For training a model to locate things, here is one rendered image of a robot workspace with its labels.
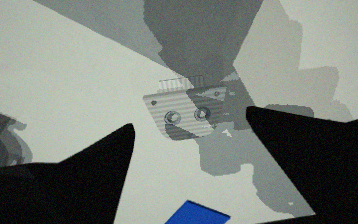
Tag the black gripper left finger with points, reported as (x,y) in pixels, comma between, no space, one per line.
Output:
(82,189)

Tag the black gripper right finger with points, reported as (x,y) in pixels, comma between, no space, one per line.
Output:
(319,156)

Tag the blue flat plate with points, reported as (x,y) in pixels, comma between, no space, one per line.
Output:
(194,213)

